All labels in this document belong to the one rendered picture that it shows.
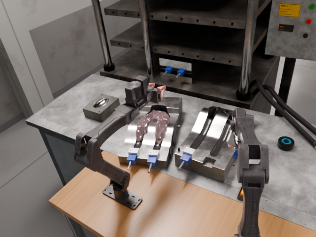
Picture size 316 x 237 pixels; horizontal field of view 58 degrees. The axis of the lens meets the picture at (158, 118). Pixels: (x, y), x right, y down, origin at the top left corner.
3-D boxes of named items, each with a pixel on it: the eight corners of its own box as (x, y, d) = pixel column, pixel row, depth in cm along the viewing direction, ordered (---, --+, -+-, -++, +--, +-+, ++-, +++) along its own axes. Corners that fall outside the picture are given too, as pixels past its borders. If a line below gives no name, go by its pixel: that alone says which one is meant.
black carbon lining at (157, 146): (160, 152, 150) (158, 143, 146) (132, 149, 153) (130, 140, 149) (172, 114, 176) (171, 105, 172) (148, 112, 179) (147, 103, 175)
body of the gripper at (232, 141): (232, 132, 130) (231, 125, 124) (254, 139, 126) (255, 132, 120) (227, 145, 128) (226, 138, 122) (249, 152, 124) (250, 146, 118)
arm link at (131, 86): (129, 79, 123) (111, 91, 115) (146, 83, 119) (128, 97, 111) (133, 101, 130) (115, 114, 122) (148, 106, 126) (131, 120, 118)
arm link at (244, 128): (231, 114, 114) (240, 154, 86) (254, 114, 113) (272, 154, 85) (229, 141, 119) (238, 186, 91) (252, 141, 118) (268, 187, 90)
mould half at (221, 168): (223, 183, 136) (225, 163, 128) (175, 165, 148) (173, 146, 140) (253, 123, 169) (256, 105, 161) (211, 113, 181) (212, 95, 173)
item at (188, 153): (183, 175, 134) (183, 167, 131) (174, 171, 136) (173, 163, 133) (195, 157, 143) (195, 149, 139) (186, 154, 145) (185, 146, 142)
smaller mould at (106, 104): (102, 122, 183) (99, 114, 179) (84, 116, 190) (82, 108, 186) (120, 106, 197) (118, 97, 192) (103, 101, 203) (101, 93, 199)
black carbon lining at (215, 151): (216, 160, 139) (217, 146, 133) (186, 151, 146) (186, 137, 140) (239, 120, 162) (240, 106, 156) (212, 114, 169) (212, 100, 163)
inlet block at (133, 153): (133, 174, 142) (131, 166, 139) (123, 172, 143) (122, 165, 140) (140, 155, 152) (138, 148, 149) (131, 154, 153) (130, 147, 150)
